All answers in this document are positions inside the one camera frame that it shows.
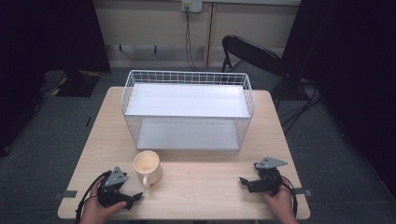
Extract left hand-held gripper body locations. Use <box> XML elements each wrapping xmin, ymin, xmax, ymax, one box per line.
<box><xmin>97</xmin><ymin>165</ymin><xmax>129</xmax><ymax>209</ymax></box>

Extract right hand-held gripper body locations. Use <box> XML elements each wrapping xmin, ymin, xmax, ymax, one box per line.
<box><xmin>253</xmin><ymin>156</ymin><xmax>289</xmax><ymax>197</ymax></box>

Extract cream ceramic cup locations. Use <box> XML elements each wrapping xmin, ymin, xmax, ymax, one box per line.
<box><xmin>133</xmin><ymin>149</ymin><xmax>163</xmax><ymax>189</ymax></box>

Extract white wire shelf rack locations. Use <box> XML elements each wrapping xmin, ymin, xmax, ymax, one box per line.
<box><xmin>120</xmin><ymin>69</ymin><xmax>256</xmax><ymax>153</ymax></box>

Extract person's right hand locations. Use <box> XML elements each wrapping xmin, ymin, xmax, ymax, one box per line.
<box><xmin>262</xmin><ymin>176</ymin><xmax>301</xmax><ymax>224</ymax></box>

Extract person's left hand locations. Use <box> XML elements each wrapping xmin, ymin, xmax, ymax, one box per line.
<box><xmin>79</xmin><ymin>176</ymin><xmax>128</xmax><ymax>224</ymax></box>

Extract grey tape strip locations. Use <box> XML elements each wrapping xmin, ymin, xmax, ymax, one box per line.
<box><xmin>293</xmin><ymin>188</ymin><xmax>314</xmax><ymax>198</ymax></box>
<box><xmin>52</xmin><ymin>189</ymin><xmax>78</xmax><ymax>201</ymax></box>

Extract black stand base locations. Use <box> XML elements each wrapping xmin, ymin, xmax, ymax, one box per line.
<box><xmin>55</xmin><ymin>69</ymin><xmax>102</xmax><ymax>98</ymax></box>

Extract black folding chair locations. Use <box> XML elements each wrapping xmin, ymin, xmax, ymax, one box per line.
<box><xmin>219</xmin><ymin>35</ymin><xmax>288</xmax><ymax>93</ymax></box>

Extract black curtain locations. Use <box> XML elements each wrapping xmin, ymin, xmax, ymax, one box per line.
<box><xmin>0</xmin><ymin>0</ymin><xmax>112</xmax><ymax>157</ymax></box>
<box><xmin>280</xmin><ymin>0</ymin><xmax>396</xmax><ymax>200</ymax></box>

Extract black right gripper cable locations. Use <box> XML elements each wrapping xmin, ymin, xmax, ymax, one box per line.
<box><xmin>281</xmin><ymin>175</ymin><xmax>299</xmax><ymax>218</ymax></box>

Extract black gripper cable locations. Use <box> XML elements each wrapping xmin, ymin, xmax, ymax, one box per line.
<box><xmin>75</xmin><ymin>170</ymin><xmax>112</xmax><ymax>224</ymax></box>
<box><xmin>281</xmin><ymin>175</ymin><xmax>299</xmax><ymax>218</ymax></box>

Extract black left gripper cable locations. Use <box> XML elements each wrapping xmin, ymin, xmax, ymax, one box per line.
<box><xmin>75</xmin><ymin>170</ymin><xmax>112</xmax><ymax>224</ymax></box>

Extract black floor cables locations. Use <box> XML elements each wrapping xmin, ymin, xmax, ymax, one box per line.
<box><xmin>279</xmin><ymin>79</ymin><xmax>323</xmax><ymax>135</ymax></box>

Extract black wall socket cable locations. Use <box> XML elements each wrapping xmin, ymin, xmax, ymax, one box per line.
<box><xmin>184</xmin><ymin>8</ymin><xmax>202</xmax><ymax>73</ymax></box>

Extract white wall socket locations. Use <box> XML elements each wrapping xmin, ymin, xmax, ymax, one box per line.
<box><xmin>181</xmin><ymin>0</ymin><xmax>204</xmax><ymax>14</ymax></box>

